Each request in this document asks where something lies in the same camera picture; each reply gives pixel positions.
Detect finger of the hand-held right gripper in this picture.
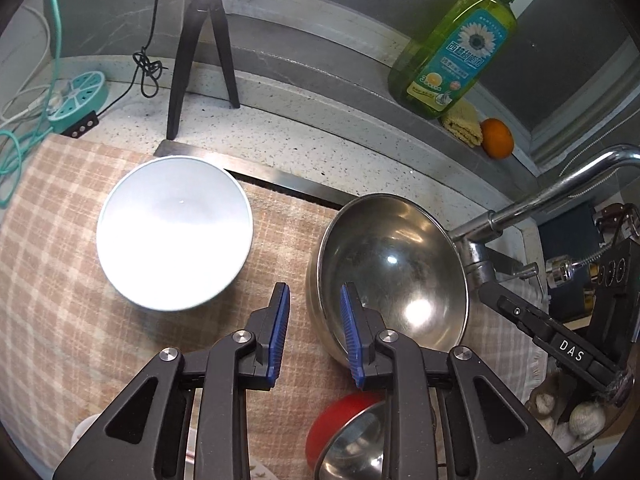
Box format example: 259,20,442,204
477,282,556,345

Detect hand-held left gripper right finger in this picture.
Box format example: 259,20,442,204
340,282,586,480

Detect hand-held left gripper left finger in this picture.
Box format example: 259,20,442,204
52,282,292,480

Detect large steel bowl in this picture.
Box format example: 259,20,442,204
305,192,471,371

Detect pale blue ceramic bowl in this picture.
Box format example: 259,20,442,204
96,156,253,311

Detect small metal flexible tap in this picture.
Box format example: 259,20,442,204
545,245,617,288

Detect red steel-lined bowl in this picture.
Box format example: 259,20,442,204
305,392,391,480

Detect garlic bulb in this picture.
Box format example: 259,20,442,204
530,390,558,420
570,402,607,437

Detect chrome kitchen faucet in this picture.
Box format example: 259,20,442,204
447,144,640,288

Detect orange fruit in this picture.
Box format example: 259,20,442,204
480,117,516,161

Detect yellow dishcloth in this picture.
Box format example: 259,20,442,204
440,100,484,149

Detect beige plaid cloth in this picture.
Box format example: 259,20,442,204
0,132,548,480

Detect green dish soap bottle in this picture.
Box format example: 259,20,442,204
387,0,545,122

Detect black tripod legs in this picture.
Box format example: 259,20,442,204
166,0,241,142

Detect black inline remote control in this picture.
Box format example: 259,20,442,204
59,110,99,139

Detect teal round power strip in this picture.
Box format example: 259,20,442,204
46,71,110,133

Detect black light cable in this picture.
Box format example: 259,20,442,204
95,0,173,113

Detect white plug with cable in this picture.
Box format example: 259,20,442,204
0,7,66,126

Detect teal power cable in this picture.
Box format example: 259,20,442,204
0,0,63,208

